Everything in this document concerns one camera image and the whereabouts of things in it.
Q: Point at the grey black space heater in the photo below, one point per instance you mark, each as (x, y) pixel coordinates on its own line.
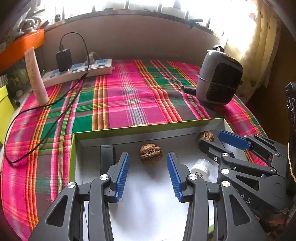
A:
(219, 77)

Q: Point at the white green cardboard tray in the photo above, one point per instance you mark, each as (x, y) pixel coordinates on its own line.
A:
(148, 209)

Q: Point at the black rectangular device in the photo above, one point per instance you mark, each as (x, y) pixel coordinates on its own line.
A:
(107, 158)

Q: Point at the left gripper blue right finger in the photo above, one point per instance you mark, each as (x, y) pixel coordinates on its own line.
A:
(174, 176)

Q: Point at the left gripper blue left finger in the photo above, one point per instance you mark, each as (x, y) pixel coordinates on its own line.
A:
(124, 163)

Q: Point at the floral cream curtain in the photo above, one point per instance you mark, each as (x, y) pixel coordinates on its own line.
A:
(253, 36)

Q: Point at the white power strip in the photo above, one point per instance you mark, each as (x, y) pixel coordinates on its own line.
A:
(99, 67)

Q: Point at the black charger adapter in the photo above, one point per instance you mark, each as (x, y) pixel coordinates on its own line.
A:
(64, 59)

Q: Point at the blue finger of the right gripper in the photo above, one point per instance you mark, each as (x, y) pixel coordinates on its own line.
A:
(212, 150)
(234, 140)

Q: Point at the pink green plaid tablecloth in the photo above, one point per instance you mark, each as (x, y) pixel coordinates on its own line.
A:
(137, 92)

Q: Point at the orange tray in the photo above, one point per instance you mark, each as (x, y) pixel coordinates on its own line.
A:
(16, 50)

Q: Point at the white round jar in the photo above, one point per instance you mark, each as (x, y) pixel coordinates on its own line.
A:
(202, 168)

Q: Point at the beige cosmetic tube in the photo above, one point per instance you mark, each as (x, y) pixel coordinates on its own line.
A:
(35, 79)

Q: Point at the yellow box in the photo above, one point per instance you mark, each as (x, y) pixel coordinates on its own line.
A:
(6, 112)

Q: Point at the brown walnut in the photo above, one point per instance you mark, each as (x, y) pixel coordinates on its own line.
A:
(150, 154)
(209, 136)

